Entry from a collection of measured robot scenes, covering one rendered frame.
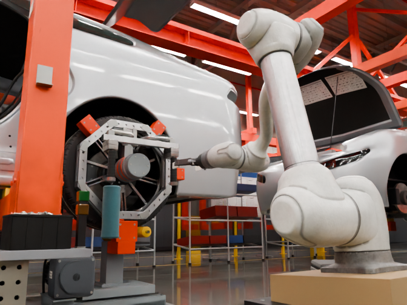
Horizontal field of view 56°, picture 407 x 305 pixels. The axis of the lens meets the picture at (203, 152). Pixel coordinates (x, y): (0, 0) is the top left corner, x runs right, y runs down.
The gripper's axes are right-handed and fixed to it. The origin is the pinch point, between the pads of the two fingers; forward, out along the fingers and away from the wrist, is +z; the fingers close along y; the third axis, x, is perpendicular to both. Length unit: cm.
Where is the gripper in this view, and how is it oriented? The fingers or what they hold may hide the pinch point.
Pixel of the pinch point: (185, 166)
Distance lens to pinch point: 192.0
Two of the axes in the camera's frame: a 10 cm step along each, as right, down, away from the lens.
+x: -0.1, -9.8, 2.2
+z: -5.4, 1.8, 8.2
